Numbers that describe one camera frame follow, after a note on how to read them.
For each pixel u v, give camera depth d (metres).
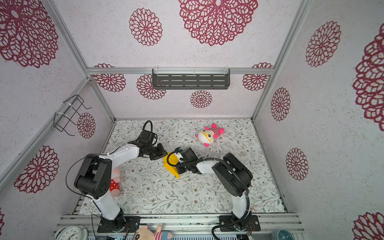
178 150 0.86
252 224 0.73
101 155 0.52
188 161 0.75
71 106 0.78
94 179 0.48
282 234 0.70
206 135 1.00
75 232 0.69
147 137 0.76
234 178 0.49
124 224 0.73
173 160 0.85
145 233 0.65
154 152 0.81
